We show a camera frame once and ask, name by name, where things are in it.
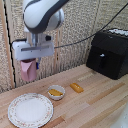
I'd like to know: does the yellow food in bowl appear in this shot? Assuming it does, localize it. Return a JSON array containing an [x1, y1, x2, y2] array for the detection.
[[48, 88, 64, 97]]

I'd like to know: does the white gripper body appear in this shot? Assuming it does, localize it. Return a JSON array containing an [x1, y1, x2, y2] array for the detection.
[[11, 39, 55, 62]]

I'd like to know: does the small white bowl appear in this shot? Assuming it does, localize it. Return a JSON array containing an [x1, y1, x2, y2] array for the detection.
[[47, 84, 67, 101]]

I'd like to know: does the white floral rimmed plate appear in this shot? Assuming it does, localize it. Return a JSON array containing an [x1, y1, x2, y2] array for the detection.
[[7, 92, 54, 128]]

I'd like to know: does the pink mug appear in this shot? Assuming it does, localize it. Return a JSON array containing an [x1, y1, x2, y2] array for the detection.
[[19, 58, 38, 83]]

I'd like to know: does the black box appliance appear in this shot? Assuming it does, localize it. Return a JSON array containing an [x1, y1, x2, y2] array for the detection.
[[85, 28, 128, 81]]

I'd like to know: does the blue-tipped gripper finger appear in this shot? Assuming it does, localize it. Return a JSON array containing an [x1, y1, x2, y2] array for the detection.
[[35, 58, 40, 71]]

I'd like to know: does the black cable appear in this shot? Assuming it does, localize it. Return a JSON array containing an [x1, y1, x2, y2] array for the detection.
[[53, 2, 128, 49]]

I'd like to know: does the yellow food block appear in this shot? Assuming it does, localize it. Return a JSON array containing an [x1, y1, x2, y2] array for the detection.
[[69, 82, 85, 94]]

